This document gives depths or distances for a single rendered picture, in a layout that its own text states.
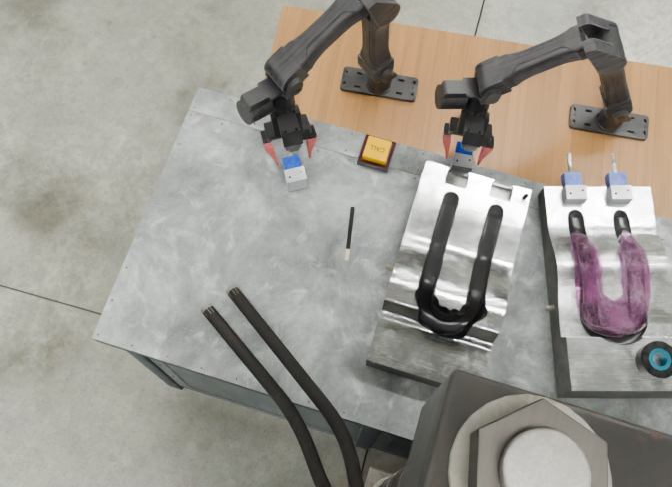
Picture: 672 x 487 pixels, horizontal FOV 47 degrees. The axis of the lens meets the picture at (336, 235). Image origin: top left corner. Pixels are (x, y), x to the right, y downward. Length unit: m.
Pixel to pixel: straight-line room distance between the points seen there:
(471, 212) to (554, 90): 0.47
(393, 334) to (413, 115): 0.60
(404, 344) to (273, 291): 0.34
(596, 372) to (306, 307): 0.66
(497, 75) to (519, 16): 1.51
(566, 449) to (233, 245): 1.43
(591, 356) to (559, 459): 1.25
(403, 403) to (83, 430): 1.25
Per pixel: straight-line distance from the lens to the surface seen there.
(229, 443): 2.60
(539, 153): 2.05
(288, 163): 1.92
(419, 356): 1.76
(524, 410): 0.55
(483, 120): 1.83
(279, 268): 1.86
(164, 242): 1.92
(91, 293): 2.79
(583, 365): 1.78
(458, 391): 0.58
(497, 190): 1.90
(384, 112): 2.03
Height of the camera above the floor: 2.57
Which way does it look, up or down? 70 degrees down
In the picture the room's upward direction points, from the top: 1 degrees clockwise
